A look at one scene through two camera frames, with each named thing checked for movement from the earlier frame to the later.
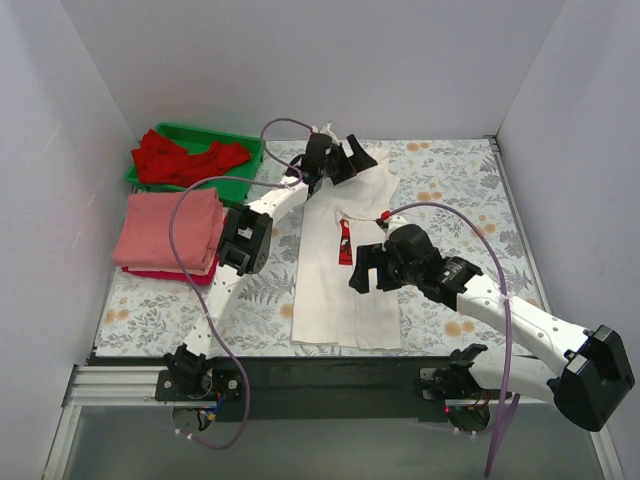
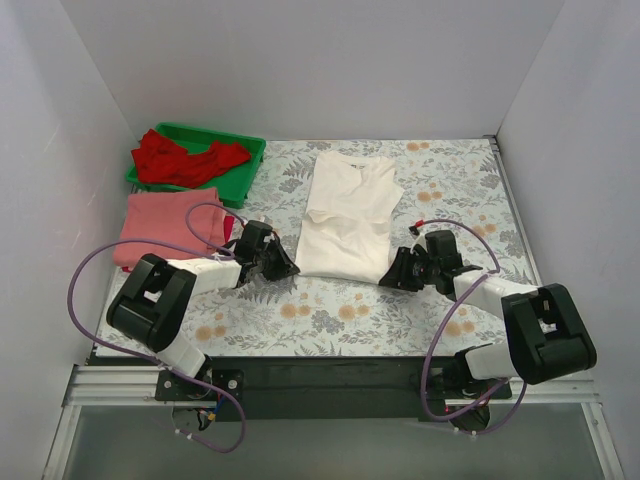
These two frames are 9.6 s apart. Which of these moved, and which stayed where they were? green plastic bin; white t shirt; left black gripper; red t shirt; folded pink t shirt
Moved: left black gripper; white t shirt
Stayed: red t shirt; folded pink t shirt; green plastic bin
